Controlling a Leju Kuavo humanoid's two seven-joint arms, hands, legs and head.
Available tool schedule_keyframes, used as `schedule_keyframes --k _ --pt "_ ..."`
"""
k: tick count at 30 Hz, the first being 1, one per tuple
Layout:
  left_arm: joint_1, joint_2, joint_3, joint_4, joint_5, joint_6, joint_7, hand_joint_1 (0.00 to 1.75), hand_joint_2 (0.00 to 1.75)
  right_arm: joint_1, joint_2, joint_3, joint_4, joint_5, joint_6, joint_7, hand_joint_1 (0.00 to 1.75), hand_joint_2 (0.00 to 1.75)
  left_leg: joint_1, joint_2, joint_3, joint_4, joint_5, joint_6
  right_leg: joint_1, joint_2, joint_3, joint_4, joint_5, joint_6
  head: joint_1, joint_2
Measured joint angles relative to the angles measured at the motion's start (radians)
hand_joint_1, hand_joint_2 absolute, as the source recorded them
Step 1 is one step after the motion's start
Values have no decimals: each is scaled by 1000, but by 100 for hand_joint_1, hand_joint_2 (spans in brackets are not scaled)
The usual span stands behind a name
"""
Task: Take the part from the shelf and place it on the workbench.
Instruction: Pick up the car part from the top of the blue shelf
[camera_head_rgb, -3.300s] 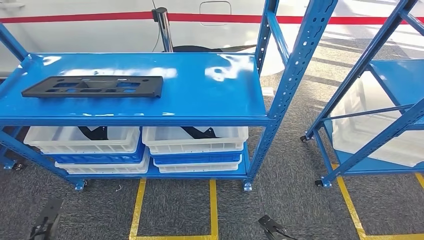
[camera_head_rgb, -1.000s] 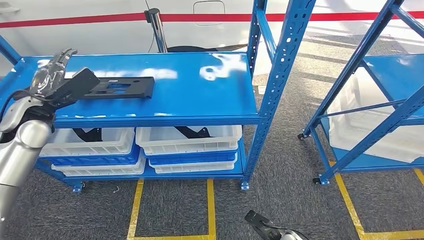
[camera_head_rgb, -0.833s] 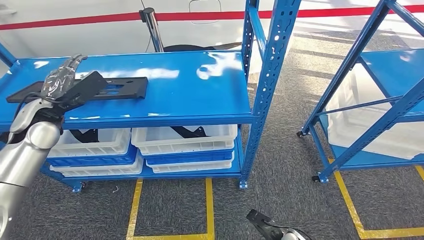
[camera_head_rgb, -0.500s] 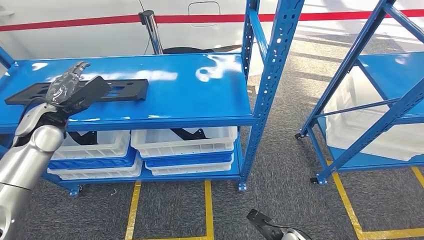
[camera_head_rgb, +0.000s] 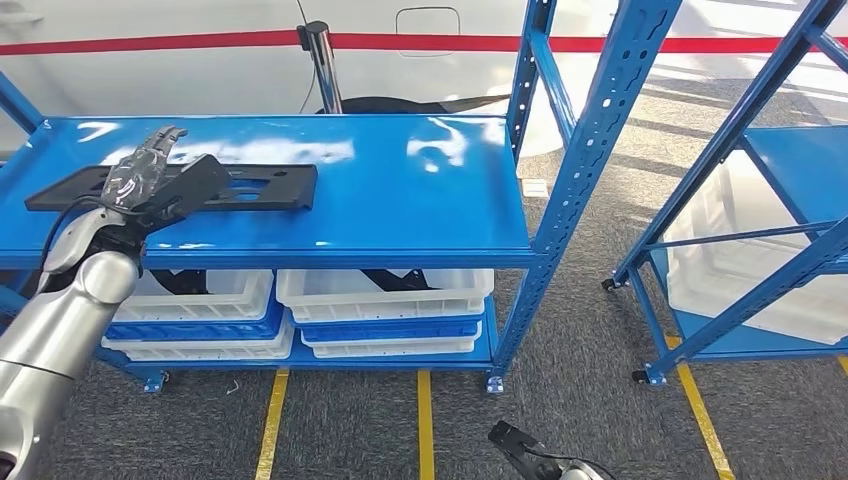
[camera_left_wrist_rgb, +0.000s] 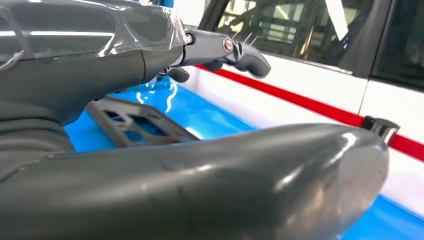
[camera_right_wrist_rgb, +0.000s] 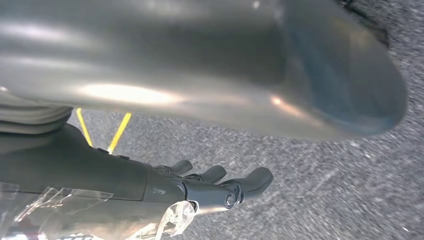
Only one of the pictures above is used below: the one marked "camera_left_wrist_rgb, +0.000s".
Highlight white car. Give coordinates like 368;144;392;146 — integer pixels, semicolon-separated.
173;0;424;216

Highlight chrome stanchion post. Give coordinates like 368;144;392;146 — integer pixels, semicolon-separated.
361;115;401;146

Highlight blue metal shelf rack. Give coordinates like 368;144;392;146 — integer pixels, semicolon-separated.
64;76;424;240

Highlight red barrier belt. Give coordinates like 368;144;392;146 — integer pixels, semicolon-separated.
195;64;424;163

